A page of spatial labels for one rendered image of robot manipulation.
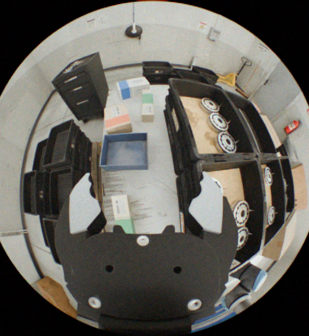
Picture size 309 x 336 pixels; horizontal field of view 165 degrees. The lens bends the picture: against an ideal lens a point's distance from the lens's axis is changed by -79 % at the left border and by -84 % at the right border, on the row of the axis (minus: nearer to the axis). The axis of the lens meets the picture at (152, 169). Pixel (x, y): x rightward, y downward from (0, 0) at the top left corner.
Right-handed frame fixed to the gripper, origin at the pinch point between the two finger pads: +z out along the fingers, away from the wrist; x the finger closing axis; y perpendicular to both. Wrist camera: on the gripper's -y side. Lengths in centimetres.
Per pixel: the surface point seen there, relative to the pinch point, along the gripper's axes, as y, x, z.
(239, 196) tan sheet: 19.6, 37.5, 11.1
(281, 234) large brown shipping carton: 44, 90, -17
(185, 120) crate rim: -4.7, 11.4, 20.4
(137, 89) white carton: -23, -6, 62
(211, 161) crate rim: 4.4, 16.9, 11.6
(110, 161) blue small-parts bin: 14.3, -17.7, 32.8
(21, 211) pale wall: 105, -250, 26
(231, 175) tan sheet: 13.2, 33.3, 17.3
